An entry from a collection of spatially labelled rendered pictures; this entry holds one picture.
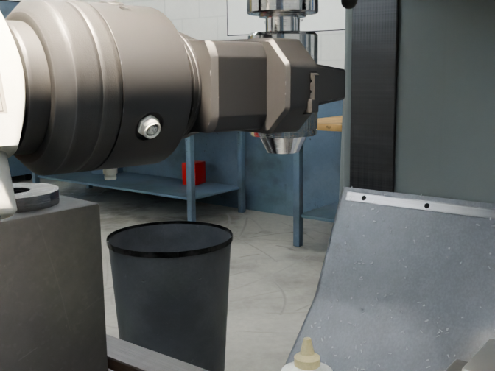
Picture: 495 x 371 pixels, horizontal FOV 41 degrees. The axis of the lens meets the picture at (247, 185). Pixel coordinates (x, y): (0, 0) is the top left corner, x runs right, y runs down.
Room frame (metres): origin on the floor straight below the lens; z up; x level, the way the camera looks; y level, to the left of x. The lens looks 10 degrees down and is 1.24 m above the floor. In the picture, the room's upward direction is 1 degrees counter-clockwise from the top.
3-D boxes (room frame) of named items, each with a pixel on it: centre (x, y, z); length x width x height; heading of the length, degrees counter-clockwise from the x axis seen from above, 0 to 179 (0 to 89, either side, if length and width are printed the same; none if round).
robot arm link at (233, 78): (0.39, 0.04, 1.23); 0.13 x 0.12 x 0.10; 42
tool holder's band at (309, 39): (0.45, -0.02, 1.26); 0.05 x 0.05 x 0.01
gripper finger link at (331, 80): (0.43, -0.04, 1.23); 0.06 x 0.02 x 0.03; 132
